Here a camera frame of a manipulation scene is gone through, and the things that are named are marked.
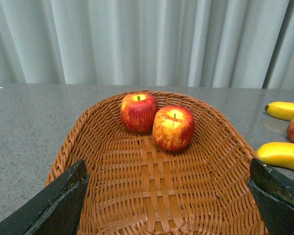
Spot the brown wicker basket left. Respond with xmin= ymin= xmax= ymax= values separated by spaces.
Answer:
xmin=46 ymin=91 xmax=267 ymax=235

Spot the red yellow apple front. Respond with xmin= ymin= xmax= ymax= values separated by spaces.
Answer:
xmin=152 ymin=105 xmax=195 ymax=151

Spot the white pleated curtain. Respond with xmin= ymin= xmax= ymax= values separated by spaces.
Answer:
xmin=0 ymin=0 xmax=294 ymax=89

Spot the yellow banana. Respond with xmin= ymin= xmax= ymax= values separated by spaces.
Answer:
xmin=265 ymin=101 xmax=294 ymax=121
xmin=256 ymin=142 xmax=294 ymax=170

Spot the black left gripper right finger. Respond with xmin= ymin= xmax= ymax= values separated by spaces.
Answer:
xmin=247 ymin=158 xmax=294 ymax=235

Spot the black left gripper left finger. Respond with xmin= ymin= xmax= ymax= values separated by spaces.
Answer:
xmin=0 ymin=160 xmax=89 ymax=235

